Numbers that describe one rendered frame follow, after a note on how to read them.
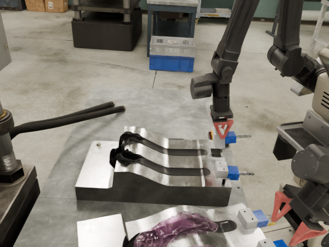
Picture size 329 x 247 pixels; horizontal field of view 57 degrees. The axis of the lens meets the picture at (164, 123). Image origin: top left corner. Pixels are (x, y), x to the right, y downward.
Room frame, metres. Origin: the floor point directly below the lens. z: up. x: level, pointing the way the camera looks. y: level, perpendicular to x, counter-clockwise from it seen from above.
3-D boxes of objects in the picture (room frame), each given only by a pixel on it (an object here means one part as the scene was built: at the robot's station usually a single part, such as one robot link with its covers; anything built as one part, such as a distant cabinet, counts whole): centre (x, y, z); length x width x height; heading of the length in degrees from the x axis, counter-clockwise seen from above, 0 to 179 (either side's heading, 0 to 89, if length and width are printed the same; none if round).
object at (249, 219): (0.62, -0.30, 0.86); 0.13 x 0.05 x 0.05; 108
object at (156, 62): (4.05, -0.05, 0.11); 0.61 x 0.41 x 0.22; 88
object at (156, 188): (0.84, 0.03, 0.87); 0.50 x 0.26 x 0.14; 91
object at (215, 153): (0.89, -0.20, 0.87); 0.05 x 0.05 x 0.04; 1
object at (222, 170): (0.78, -0.25, 0.89); 0.13 x 0.05 x 0.05; 91
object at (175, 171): (0.83, 0.01, 0.92); 0.35 x 0.16 x 0.09; 91
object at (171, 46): (4.05, -0.05, 0.28); 0.61 x 0.41 x 0.15; 88
